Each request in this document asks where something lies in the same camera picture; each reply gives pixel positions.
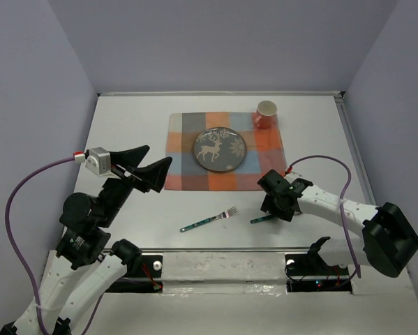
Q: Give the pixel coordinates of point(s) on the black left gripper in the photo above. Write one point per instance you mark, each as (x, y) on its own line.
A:
(129, 176)

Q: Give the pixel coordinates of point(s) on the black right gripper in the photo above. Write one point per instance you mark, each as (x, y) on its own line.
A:
(278, 204)

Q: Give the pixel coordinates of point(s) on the spoon with green handle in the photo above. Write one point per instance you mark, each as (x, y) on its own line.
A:
(262, 219)

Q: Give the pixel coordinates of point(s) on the fork with green handle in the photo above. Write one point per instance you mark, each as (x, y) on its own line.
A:
(223, 215)

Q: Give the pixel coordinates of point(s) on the checkered orange blue cloth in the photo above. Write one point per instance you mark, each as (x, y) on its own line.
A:
(264, 151)

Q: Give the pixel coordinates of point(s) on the grey reindeer plate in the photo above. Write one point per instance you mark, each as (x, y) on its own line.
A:
(219, 149)

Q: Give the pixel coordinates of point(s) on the pink mug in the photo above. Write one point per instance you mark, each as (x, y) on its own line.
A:
(265, 114)

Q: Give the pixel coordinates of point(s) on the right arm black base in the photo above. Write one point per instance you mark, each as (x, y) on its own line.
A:
(312, 274)

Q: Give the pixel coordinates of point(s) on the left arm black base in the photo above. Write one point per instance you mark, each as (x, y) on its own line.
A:
(142, 279)

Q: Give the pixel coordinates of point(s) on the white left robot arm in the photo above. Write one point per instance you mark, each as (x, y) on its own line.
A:
(79, 273)

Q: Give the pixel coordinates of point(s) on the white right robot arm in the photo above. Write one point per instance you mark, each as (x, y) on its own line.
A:
(386, 237)

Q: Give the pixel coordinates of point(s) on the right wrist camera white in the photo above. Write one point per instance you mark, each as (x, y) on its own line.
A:
(292, 172)

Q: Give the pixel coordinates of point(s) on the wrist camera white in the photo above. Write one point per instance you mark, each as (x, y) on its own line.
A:
(96, 160)
(292, 172)

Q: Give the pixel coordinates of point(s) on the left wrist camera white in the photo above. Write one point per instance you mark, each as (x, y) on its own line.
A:
(96, 160)

